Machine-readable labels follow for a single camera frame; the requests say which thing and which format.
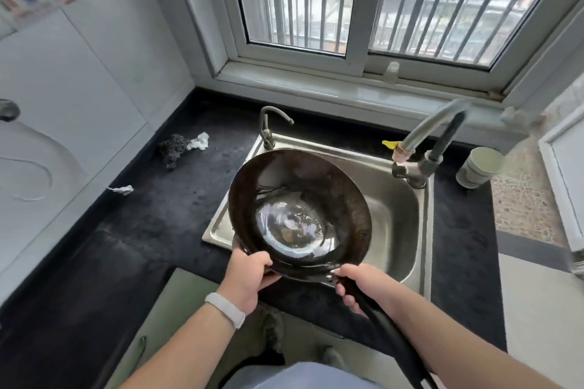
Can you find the white sliding window frame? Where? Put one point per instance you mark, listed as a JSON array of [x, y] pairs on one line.
[[356, 60]]

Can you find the small white paper scrap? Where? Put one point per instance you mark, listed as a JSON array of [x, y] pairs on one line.
[[122, 189]]

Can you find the dark steel wool scrubber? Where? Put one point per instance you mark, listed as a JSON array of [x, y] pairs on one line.
[[173, 149]]

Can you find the white cup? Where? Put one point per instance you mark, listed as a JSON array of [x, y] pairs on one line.
[[477, 167]]

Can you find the pale cabinet door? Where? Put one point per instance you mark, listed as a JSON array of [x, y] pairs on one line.
[[182, 297]]

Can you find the person's right hand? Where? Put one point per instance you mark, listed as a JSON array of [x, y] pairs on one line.
[[372, 288]]

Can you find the person's left forearm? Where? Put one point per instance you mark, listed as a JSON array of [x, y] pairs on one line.
[[182, 352]]

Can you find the white wristband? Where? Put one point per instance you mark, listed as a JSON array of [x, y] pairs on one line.
[[226, 309]]

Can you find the person's left thumb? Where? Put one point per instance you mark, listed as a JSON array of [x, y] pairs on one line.
[[258, 259]]

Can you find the person's right thumb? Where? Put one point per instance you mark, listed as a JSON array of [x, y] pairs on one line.
[[349, 270]]

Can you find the stainless steel sink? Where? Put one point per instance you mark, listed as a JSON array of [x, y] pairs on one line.
[[397, 220]]

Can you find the small curved metal faucet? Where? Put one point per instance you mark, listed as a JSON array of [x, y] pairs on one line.
[[266, 129]]

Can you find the chrome tap body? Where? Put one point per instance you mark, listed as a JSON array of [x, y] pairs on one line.
[[413, 172]]

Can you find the grey shorts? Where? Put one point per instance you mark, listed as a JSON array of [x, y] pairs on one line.
[[301, 377]]

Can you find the white door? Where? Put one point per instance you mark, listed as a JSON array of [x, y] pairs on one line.
[[563, 183]]

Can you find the person's right forearm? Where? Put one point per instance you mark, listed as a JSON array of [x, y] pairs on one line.
[[461, 350]]

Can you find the yellow valve lever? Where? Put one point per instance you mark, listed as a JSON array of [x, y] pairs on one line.
[[389, 145]]

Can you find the person's left hand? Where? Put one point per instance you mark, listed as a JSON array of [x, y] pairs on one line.
[[242, 281]]

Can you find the white window latch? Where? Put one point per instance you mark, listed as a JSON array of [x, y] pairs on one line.
[[391, 72]]

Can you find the crumpled white paper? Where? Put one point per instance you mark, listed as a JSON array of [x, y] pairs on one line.
[[199, 141]]

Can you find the metal wall fitting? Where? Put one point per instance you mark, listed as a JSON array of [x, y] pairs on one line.
[[8, 110]]

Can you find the grey shoe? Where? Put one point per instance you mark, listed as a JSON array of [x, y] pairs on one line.
[[273, 331], [333, 358]]

